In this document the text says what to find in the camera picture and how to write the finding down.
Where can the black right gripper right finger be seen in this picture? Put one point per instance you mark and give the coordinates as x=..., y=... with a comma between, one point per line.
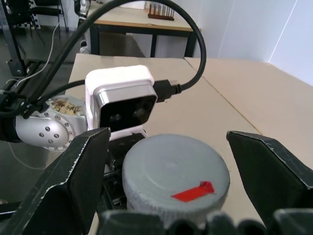
x=269, y=171

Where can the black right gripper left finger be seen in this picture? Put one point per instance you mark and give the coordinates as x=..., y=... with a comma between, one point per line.
x=66, y=181

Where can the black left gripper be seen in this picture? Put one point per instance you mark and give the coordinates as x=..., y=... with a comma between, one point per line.
x=119, y=149

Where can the grey jar lid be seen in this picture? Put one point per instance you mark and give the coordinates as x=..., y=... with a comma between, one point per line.
x=171, y=171

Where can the white box with brown bits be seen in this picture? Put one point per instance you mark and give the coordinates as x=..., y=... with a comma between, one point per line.
x=66, y=106

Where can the wooden table, black legs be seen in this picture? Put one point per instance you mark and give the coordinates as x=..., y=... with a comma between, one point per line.
x=137, y=22

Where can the brown wooden peg rack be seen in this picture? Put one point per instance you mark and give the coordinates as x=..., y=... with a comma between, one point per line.
x=161, y=14

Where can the black chair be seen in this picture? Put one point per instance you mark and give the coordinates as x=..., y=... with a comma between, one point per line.
x=46, y=12

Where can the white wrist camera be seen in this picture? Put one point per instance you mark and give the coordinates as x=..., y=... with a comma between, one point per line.
x=117, y=83

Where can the black metal frame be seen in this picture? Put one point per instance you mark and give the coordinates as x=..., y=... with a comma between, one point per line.
x=12, y=41

